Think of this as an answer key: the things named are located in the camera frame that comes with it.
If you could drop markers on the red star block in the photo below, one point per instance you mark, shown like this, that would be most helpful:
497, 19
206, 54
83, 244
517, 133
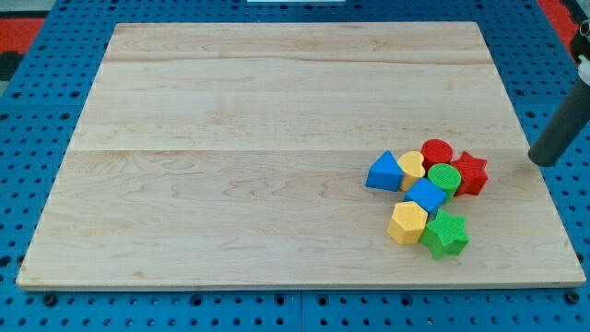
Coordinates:
473, 174

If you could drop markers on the robot arm end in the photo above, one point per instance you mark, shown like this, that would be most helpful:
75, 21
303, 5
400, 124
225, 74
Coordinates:
579, 48

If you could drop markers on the green star block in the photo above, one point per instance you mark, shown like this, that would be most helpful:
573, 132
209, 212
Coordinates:
445, 234

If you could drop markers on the wooden board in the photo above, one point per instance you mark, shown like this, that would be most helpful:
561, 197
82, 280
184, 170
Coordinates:
232, 156

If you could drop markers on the blue triangle block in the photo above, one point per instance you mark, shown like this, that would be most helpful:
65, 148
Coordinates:
385, 173

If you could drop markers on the yellow heart block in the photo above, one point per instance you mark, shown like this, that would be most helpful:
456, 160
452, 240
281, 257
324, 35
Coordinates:
411, 165

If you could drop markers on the yellow hexagon block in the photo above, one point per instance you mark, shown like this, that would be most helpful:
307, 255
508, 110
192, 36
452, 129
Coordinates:
407, 223

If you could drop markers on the blue cube block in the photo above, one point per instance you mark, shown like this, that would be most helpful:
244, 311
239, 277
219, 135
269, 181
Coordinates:
426, 194

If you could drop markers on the red cylinder block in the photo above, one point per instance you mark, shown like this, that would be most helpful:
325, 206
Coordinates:
436, 151

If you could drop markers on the green cylinder block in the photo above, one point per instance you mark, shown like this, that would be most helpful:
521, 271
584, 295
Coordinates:
446, 177

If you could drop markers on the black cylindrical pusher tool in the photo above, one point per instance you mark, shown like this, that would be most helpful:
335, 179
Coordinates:
563, 127

